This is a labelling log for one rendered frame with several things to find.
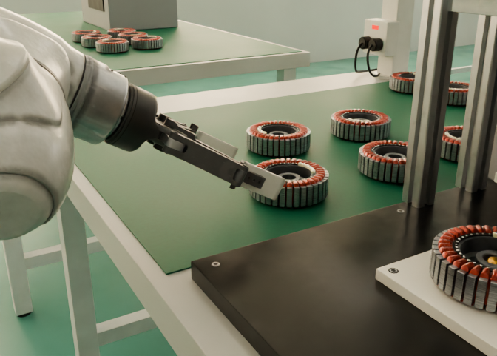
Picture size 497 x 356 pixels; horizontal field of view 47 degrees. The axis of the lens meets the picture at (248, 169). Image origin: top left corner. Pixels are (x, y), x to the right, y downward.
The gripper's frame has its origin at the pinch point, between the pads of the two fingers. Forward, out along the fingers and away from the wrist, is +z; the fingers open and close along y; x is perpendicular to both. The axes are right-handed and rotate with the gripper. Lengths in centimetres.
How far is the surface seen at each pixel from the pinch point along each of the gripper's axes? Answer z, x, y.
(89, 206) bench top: -13.7, 15.1, 11.5
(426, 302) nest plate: 2.0, 1.0, -32.5
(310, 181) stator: 6.7, -2.3, -4.6
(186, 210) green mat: -4.8, 8.6, 1.6
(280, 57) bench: 59, -28, 103
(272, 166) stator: 5.7, -1.4, 3.3
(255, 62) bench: 51, -22, 102
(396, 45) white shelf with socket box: 59, -40, 53
